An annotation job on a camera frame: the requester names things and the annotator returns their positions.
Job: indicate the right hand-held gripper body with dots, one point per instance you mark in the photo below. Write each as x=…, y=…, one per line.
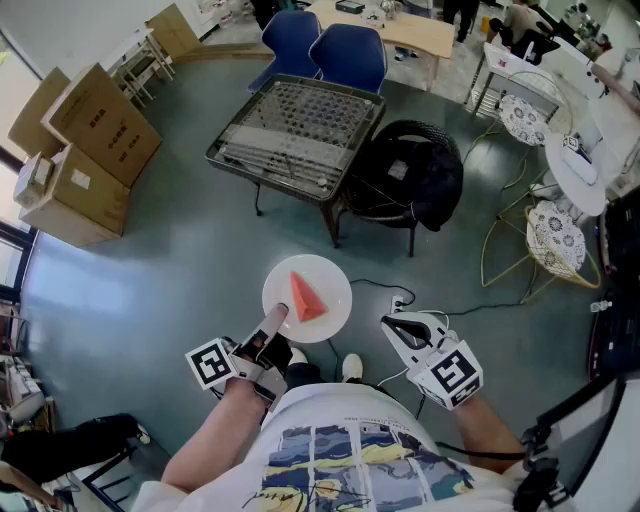
x=450, y=375

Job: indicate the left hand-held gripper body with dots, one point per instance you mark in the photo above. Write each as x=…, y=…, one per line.
x=212, y=362

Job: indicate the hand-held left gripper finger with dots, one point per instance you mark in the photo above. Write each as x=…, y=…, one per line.
x=276, y=319

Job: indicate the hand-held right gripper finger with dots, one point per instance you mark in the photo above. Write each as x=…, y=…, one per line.
x=397, y=342
x=430, y=320

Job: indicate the red watermelon slice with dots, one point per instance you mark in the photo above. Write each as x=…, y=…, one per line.
x=305, y=300

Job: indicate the white round plate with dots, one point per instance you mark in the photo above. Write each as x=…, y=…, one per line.
x=320, y=270

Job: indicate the person's right forearm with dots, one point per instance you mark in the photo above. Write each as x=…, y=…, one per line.
x=485, y=435

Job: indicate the person's left forearm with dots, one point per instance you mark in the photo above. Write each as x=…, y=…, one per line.
x=220, y=430

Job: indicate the glass top rattan table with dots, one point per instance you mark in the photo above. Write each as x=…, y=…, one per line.
x=310, y=115

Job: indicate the white power strip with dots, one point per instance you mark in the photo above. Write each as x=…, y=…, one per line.
x=397, y=303

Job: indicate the person's white left shoe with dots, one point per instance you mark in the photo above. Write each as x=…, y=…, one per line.
x=298, y=356

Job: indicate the person's white shoe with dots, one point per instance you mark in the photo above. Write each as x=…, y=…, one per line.
x=352, y=366
x=298, y=356

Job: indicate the person's white right shoe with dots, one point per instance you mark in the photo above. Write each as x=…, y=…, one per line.
x=352, y=366

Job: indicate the person's dark trousers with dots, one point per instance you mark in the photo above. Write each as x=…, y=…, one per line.
x=302, y=374

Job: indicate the white printed t-shirt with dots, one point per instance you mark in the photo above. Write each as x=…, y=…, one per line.
x=325, y=400

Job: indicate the black jacket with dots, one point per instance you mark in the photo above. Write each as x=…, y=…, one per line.
x=430, y=180

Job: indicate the small clear bottle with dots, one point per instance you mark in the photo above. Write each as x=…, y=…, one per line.
x=600, y=306

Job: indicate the black case red trim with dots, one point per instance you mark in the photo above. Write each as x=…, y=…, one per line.
x=620, y=340

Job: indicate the black wicker chair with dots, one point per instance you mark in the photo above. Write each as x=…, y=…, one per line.
x=420, y=131

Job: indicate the white round side table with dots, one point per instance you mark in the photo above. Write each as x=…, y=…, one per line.
x=570, y=190

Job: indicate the cardboard box white label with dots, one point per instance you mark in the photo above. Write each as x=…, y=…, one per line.
x=85, y=205

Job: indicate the small cardboard box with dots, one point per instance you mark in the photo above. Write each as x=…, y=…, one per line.
x=32, y=177

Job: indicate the blue padded chair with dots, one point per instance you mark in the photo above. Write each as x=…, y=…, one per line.
x=350, y=55
x=290, y=35

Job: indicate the light wooden table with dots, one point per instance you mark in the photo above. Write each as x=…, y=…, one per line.
x=415, y=30

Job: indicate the yellow container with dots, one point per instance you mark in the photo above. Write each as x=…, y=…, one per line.
x=485, y=25

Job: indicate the plain tall cardboard box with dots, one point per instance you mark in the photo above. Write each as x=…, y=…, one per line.
x=35, y=115

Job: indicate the flat brown cardboard box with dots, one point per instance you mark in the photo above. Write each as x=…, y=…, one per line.
x=172, y=30

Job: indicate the dark flat box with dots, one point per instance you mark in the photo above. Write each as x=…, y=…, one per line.
x=350, y=6

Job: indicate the white square metal-frame table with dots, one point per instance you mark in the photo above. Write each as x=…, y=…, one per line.
x=500, y=57

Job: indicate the pale wooden frame rack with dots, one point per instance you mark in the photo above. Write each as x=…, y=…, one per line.
x=142, y=65

